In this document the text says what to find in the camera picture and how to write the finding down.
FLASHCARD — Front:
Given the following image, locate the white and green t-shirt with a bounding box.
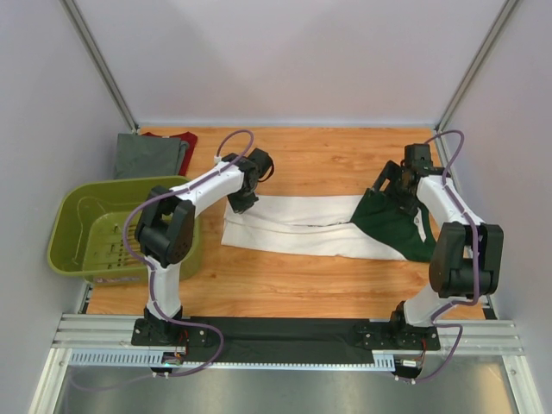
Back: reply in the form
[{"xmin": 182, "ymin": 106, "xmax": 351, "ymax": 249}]
[{"xmin": 222, "ymin": 190, "xmax": 436, "ymax": 263}]

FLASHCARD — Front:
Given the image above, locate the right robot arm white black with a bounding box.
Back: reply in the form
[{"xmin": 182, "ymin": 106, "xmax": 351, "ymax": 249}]
[{"xmin": 373, "ymin": 143, "xmax": 504, "ymax": 348}]

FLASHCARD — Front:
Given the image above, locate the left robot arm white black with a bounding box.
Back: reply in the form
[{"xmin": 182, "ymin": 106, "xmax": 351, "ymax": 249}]
[{"xmin": 131, "ymin": 148, "xmax": 274, "ymax": 347}]

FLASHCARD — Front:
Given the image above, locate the folded red t-shirt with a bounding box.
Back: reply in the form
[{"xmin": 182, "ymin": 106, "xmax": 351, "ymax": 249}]
[{"xmin": 144, "ymin": 131, "xmax": 198, "ymax": 176}]

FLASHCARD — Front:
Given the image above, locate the folded grey t-shirt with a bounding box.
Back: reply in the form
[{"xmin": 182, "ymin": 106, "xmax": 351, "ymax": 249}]
[{"xmin": 114, "ymin": 134, "xmax": 180, "ymax": 179}]

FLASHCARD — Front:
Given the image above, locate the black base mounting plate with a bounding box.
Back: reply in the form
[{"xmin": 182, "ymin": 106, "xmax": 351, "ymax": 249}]
[{"xmin": 130, "ymin": 316, "xmax": 442, "ymax": 366}]

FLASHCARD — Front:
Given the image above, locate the green plastic basket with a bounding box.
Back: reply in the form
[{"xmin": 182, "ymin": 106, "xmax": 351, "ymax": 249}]
[{"xmin": 47, "ymin": 176, "xmax": 186, "ymax": 287}]

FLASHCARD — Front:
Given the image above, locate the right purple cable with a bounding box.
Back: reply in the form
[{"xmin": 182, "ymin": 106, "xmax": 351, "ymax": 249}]
[{"xmin": 422, "ymin": 129, "xmax": 483, "ymax": 329}]

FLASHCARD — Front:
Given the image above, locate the purple cable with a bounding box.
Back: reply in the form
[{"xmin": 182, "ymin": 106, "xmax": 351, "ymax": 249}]
[
  {"xmin": 422, "ymin": 129, "xmax": 483, "ymax": 329},
  {"xmin": 122, "ymin": 129, "xmax": 256, "ymax": 337}
]

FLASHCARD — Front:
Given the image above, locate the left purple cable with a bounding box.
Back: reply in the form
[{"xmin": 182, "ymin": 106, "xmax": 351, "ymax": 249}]
[{"xmin": 122, "ymin": 129, "xmax": 256, "ymax": 337}]

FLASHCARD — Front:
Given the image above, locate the slotted grey cable duct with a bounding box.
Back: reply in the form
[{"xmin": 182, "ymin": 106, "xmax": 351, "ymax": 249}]
[{"xmin": 68, "ymin": 349, "xmax": 398, "ymax": 373}]

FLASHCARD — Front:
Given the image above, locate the right aluminium frame post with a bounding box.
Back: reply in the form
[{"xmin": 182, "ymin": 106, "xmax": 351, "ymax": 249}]
[{"xmin": 435, "ymin": 0, "xmax": 522, "ymax": 131}]

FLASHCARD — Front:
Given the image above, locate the aluminium frame post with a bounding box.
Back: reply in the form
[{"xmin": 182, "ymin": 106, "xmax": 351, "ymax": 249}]
[
  {"xmin": 435, "ymin": 0, "xmax": 522, "ymax": 131},
  {"xmin": 60, "ymin": 0, "xmax": 139, "ymax": 133}
]

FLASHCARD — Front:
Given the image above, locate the left aluminium frame post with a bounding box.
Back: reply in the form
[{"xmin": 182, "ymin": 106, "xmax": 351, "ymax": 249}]
[{"xmin": 60, "ymin": 0, "xmax": 139, "ymax": 133}]

